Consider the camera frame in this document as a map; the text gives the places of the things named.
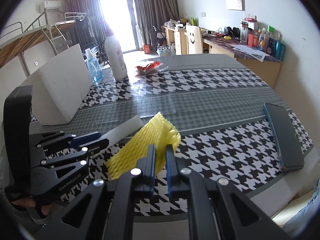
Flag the brown curtain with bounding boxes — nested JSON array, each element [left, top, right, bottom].
[[64, 0, 105, 49], [134, 0, 179, 44]]

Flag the person's left hand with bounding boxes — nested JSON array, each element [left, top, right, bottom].
[[12, 197, 54, 216]]

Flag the white plastic bucket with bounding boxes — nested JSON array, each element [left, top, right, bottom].
[[157, 46, 171, 57]]

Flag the orange floor container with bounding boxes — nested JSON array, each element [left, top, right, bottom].
[[143, 44, 151, 54]]

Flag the wooden smiley face chair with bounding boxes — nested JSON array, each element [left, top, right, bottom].
[[185, 25, 203, 55]]

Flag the white air conditioner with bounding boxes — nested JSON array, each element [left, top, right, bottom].
[[39, 1, 62, 13]]

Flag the brown right curtain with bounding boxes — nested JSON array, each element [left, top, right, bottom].
[[134, 0, 179, 44]]

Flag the white styrofoam box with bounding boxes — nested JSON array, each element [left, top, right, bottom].
[[21, 44, 91, 125]]

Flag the black smartphone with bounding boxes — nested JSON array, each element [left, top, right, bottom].
[[263, 103, 304, 172]]

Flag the teal cylindrical bottle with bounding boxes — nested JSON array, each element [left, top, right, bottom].
[[274, 41, 286, 61]]

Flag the yellow foam fruit net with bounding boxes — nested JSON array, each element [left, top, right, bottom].
[[105, 112, 181, 180]]

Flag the red snack packet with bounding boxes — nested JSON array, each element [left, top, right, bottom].
[[136, 61, 161, 75]]

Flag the metal bunk bed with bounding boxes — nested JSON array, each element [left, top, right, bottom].
[[1, 9, 102, 72]]

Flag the blue sanitizer bottle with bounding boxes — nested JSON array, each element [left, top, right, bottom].
[[85, 48, 104, 83]]

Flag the houndstooth tablecloth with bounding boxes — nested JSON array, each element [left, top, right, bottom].
[[30, 54, 319, 216]]

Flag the brown left curtain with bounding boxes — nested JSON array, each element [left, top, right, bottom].
[[64, 0, 105, 49]]

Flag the white lotion pump bottle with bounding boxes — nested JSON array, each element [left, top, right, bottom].
[[104, 23, 127, 81]]

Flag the papers on desk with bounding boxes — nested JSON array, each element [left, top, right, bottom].
[[231, 44, 267, 62]]

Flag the wooden desk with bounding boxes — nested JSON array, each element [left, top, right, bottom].
[[161, 25, 283, 88]]

